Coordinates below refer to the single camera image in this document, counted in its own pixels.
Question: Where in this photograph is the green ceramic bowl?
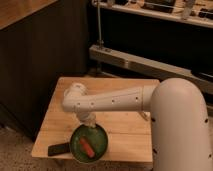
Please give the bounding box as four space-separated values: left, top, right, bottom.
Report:
69 125 108 164

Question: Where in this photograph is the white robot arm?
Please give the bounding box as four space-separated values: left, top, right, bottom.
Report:
62 78 213 171

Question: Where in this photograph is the red carrot toy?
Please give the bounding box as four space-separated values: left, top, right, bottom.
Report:
79 137 95 158

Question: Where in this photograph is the black smartphone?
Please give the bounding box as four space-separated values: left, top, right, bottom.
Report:
48 143 70 156

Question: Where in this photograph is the wooden folding table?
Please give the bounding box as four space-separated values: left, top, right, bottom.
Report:
32 77 159 164

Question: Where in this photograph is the white tube bottle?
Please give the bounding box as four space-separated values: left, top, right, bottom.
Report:
140 112 149 121

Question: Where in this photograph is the dark wooden cabinet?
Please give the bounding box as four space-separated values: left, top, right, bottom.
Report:
0 0 89 139

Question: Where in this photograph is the metal shelf rack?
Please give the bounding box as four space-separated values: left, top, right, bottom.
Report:
89 0 213 95

